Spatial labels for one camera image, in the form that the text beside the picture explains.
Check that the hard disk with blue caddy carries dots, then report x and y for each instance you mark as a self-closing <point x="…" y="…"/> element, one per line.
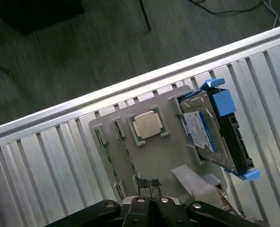
<point x="210" y="127"/>

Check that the grey plastic parts rack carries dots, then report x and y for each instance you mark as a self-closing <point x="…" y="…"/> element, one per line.
<point x="151" y="156"/>

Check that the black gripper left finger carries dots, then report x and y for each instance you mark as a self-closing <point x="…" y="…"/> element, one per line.
<point x="136" y="212"/>

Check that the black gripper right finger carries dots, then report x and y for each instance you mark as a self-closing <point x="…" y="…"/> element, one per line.
<point x="168" y="212"/>

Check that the black cabinet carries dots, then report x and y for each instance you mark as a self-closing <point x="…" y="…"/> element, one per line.
<point x="28" y="14"/>

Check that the green RAM stick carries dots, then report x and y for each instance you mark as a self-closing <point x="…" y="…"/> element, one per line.
<point x="132" y="163"/>

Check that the black desk leg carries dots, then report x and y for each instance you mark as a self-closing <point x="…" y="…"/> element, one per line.
<point x="145" y="14"/>

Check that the silver CPU chip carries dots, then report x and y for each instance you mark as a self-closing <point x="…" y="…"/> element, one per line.
<point x="147" y="124"/>

